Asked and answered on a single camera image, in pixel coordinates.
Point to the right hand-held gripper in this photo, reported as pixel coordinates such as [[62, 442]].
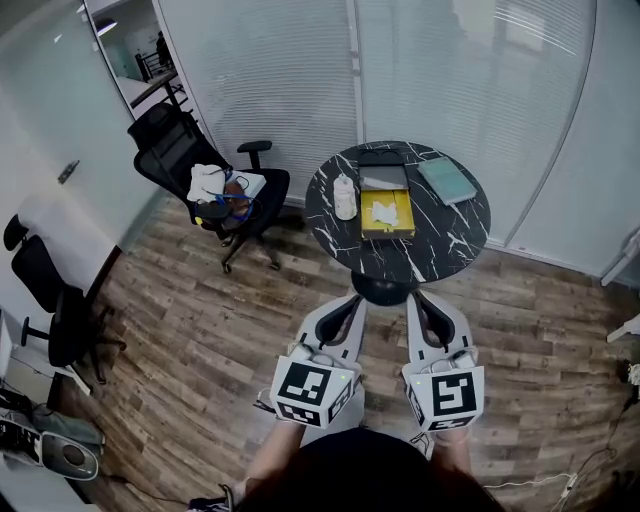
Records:
[[450, 395]]

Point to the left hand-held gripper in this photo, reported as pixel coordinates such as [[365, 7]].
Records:
[[300, 385]]

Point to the clear plastic bag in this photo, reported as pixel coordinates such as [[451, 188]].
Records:
[[385, 212]]

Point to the yellow tray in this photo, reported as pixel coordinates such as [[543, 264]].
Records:
[[382, 177]]

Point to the person's left forearm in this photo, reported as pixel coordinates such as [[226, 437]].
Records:
[[275, 450]]

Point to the person's right forearm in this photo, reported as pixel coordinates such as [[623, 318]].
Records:
[[452, 450]]

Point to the white cardboard box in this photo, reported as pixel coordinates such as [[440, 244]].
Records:
[[252, 184]]

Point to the person's left shoe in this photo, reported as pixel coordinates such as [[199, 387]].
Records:
[[265, 400]]

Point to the person's shoe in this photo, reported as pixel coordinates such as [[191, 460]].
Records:
[[20, 442], [421, 444], [265, 400]]

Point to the person's right shoe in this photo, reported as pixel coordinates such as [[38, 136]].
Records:
[[421, 444]]

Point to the person's dark shirt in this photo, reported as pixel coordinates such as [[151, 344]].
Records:
[[365, 455]]

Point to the pastel drinking bottle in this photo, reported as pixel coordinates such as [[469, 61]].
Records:
[[345, 197]]

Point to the teal book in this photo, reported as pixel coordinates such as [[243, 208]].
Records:
[[446, 181]]

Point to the brown bag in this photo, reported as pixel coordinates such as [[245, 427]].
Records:
[[235, 190]]

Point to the black white patterned pouch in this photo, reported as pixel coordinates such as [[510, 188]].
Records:
[[634, 375]]

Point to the dark white striped bag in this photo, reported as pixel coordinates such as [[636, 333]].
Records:
[[210, 502]]

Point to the black mesh office chair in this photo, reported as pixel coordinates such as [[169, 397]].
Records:
[[170, 145]]

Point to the grey round device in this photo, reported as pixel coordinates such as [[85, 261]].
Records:
[[70, 456]]

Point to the round pendant lamp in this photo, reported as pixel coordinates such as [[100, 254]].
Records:
[[106, 27]]

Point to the black table pedestal base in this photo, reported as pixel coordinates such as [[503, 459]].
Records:
[[382, 290]]

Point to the white table frame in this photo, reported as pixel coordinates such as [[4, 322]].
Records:
[[622, 260]]

